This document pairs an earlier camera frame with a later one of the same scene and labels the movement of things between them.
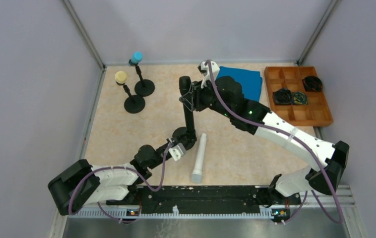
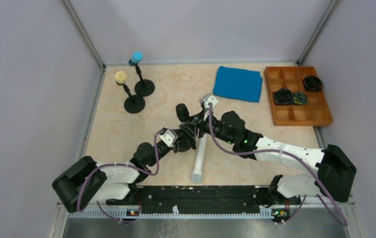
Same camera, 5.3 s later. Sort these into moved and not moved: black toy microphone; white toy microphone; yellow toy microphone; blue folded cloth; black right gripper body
Moved: black right gripper body; black toy microphone
Not moved: blue folded cloth; white toy microphone; yellow toy microphone
